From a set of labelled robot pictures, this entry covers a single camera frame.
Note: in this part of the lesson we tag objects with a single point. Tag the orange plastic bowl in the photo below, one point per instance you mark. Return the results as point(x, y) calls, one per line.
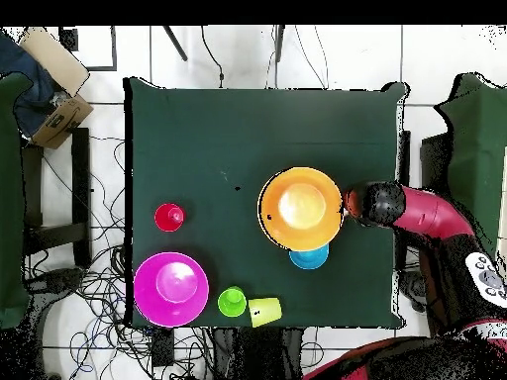
point(301, 209)

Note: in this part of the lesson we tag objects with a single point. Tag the yellow plastic cup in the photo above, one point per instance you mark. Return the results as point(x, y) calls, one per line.
point(265, 312)

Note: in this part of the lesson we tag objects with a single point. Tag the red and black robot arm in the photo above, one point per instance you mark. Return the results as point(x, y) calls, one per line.
point(427, 213)

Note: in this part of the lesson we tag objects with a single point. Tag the small blue plastic bowl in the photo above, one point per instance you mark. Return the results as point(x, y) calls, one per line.
point(309, 261)

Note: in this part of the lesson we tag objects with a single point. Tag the red plastic cup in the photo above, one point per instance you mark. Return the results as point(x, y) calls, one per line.
point(169, 217)

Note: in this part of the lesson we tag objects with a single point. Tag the green plastic cup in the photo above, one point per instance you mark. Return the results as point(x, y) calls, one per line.
point(231, 303)

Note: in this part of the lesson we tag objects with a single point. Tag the dark green tablecloth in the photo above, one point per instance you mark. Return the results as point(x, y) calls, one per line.
point(178, 130)

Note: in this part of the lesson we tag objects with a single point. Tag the pink plastic bowl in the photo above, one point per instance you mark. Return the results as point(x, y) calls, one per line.
point(170, 289)

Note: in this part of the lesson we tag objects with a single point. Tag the black power box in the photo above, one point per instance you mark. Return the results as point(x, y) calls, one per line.
point(162, 348)

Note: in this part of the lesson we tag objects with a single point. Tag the black stand leg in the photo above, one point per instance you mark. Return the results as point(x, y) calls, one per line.
point(279, 43)
point(176, 43)

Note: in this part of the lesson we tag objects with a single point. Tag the brown cardboard box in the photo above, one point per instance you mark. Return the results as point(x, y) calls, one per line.
point(59, 122)

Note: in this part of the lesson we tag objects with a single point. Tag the green-covered side table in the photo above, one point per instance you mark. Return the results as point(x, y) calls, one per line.
point(10, 198)
point(479, 138)

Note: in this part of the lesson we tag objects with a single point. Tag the beige cardboard sheet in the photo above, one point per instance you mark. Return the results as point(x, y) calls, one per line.
point(55, 59)

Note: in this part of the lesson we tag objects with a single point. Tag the blue cloth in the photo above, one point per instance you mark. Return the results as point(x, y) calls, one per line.
point(27, 91)

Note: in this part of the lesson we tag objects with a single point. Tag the black chair frame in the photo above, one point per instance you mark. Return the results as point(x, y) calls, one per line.
point(81, 198)
point(433, 162)

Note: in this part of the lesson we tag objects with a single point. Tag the grey metal frame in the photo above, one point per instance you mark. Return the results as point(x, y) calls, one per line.
point(114, 47)

